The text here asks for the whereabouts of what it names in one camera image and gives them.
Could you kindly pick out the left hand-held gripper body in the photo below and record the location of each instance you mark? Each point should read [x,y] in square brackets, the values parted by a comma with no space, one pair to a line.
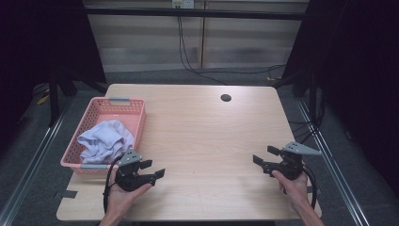
[128,180]

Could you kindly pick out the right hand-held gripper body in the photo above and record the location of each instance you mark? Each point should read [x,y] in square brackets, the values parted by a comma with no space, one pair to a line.
[290,166]

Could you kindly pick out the white printed towel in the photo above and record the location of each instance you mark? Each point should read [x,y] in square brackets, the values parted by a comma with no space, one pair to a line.
[105,141]

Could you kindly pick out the pink plastic basket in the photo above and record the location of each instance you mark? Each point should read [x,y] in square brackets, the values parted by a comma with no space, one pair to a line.
[116,116]

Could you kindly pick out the person's left hand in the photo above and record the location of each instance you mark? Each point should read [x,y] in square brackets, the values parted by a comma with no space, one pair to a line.
[119,199]

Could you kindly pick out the person's right hand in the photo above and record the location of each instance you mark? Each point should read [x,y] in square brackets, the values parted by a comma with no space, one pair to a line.
[296,191]

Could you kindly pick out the grey tape piece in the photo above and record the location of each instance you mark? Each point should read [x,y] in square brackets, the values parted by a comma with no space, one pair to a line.
[67,194]
[310,189]

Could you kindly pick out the black metal stand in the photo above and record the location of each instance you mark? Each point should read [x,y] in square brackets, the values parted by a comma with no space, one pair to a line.
[54,103]

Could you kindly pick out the black curtain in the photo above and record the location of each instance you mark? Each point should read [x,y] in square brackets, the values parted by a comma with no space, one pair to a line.
[360,78]
[40,40]

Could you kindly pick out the yellow floor object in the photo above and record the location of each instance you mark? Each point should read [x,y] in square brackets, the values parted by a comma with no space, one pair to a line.
[43,100]

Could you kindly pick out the black horizontal bar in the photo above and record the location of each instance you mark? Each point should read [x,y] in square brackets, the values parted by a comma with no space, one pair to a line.
[219,14]

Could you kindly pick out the metal floor rail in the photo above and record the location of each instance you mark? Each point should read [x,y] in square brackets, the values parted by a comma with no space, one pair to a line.
[34,163]
[332,169]

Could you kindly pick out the white wall socket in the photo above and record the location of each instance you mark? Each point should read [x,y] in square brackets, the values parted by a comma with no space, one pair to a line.
[183,3]

